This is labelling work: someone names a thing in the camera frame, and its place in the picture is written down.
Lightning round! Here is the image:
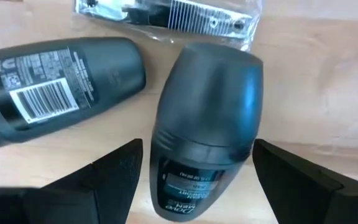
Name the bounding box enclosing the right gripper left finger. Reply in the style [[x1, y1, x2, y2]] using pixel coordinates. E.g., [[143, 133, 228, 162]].
[[23, 138, 144, 224]]

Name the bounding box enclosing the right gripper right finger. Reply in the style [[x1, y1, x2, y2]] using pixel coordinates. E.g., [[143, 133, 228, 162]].
[[252, 139, 358, 224]]

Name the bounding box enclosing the dark grey roll-on deodorant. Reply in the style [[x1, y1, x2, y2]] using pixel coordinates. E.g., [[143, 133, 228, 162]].
[[0, 36, 147, 152], [149, 42, 264, 222]]

